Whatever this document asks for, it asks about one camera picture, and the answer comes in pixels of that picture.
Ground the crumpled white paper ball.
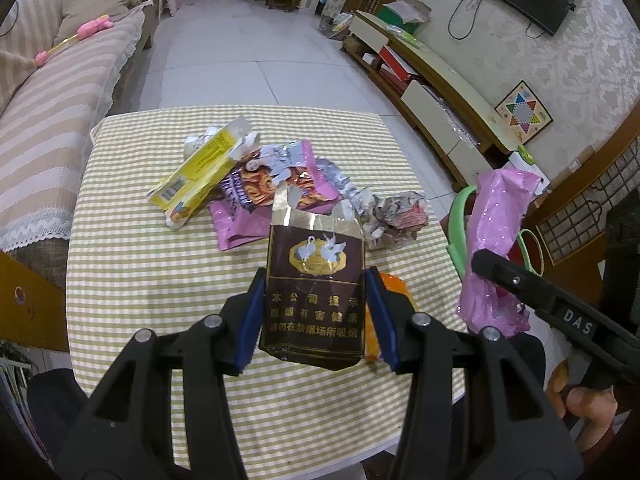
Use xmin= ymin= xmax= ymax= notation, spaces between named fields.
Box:
xmin=316 ymin=157 xmax=373 ymax=214

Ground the long yellow box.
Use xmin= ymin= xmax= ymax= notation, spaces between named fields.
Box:
xmin=146 ymin=116 xmax=260 ymax=230

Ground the pink foil wrapper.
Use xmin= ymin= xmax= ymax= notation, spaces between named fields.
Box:
xmin=458 ymin=168 xmax=540 ymax=338

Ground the small green box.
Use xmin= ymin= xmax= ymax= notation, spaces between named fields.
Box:
xmin=518 ymin=145 xmax=535 ymax=165

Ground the chinese checkers board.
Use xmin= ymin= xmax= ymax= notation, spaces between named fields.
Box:
xmin=495 ymin=80 xmax=553 ymax=144

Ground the green cardboard box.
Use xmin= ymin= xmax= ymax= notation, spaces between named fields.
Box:
xmin=376 ymin=0 xmax=432 ymax=34

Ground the red folder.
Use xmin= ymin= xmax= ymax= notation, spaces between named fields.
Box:
xmin=380 ymin=46 xmax=419 ymax=82

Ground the pink toy wand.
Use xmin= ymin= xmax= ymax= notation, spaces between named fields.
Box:
xmin=34 ymin=15 xmax=114 ymax=68

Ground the dark brown cigarette pack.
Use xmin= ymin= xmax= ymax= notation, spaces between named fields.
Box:
xmin=259 ymin=183 xmax=366 ymax=370

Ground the pink newspaper ball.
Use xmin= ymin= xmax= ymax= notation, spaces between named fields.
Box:
xmin=359 ymin=192 xmax=428 ymax=250

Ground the orange chip bag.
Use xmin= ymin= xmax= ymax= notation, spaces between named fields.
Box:
xmin=364 ymin=266 xmax=420 ymax=375

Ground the large red green-rimmed bin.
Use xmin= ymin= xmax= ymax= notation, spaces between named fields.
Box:
xmin=446 ymin=185 xmax=476 ymax=280

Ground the purple swirl snack bag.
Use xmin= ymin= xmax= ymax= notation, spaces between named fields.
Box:
xmin=208 ymin=140 xmax=341 ymax=252

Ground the person's hand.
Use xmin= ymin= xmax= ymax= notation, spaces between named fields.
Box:
xmin=546 ymin=358 xmax=618 ymax=454

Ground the small red green-rimmed bin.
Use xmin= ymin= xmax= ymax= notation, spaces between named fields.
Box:
xmin=516 ymin=229 xmax=544 ymax=276

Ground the striped beige sofa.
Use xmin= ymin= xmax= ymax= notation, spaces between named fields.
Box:
xmin=1 ymin=0 xmax=156 ymax=287

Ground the wooden TV cabinet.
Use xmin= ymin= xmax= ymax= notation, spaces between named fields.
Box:
xmin=341 ymin=11 xmax=518 ymax=191

